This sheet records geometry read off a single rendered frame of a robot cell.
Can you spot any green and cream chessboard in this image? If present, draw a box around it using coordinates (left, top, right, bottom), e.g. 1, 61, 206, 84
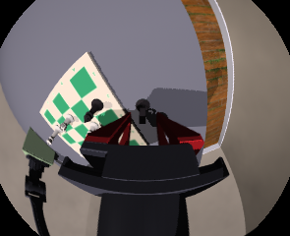
40, 52, 148, 154

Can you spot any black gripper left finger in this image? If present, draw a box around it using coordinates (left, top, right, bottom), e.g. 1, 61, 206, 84
85, 112, 132, 146

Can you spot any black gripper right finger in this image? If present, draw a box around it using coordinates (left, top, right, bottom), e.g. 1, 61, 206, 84
156, 112, 204, 155

